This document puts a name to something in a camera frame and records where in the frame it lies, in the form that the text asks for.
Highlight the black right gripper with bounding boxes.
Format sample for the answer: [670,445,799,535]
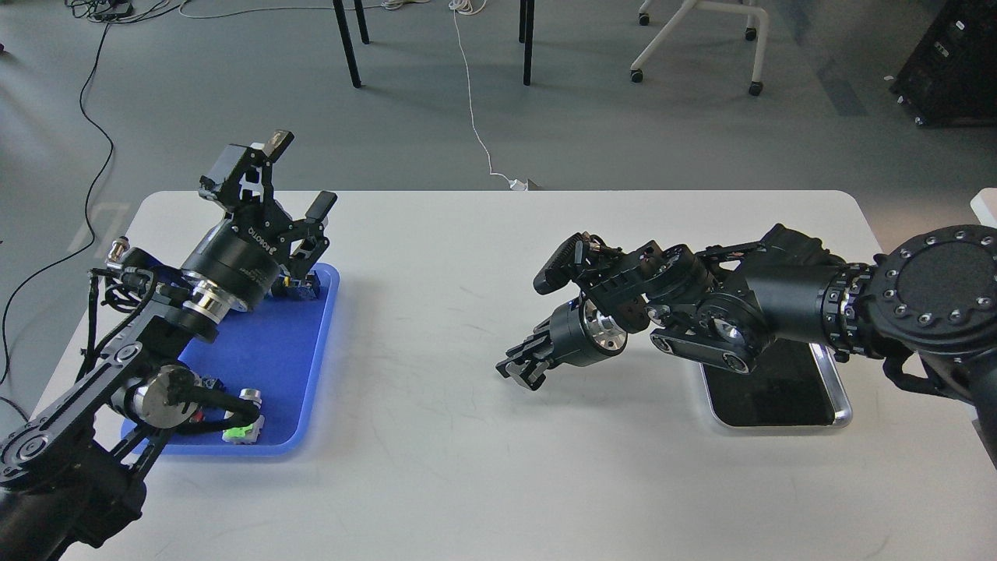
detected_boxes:
[495,299,628,391]

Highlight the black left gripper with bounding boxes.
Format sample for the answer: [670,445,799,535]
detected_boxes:
[181,130,338,310]

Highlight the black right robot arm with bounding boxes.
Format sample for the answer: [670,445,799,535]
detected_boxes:
[496,224,996,456]

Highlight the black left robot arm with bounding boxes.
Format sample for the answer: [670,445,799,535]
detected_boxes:
[2,130,337,560]

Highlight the blue plastic tray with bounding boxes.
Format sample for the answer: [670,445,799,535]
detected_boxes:
[163,263,340,457]

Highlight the green and grey push button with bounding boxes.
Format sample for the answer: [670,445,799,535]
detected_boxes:
[221,388,266,446]

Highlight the shiny metal tray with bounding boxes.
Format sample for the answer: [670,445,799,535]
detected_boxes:
[701,340,852,434]

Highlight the black table legs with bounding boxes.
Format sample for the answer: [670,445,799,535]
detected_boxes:
[333,0,537,89]

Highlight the white rolling chair base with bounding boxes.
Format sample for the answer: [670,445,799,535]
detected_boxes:
[628,1,772,98]

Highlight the white object at edge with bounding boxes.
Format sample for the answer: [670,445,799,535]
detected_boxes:
[970,187,997,228]

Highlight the black equipment case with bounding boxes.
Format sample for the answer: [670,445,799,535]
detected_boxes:
[890,1,996,125]

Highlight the green knob black switch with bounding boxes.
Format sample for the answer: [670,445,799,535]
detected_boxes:
[268,267,322,302]

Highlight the black cable on floor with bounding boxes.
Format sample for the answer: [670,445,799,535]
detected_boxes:
[0,0,180,390]

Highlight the white cable on floor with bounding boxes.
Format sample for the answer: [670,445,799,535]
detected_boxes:
[181,0,530,192]

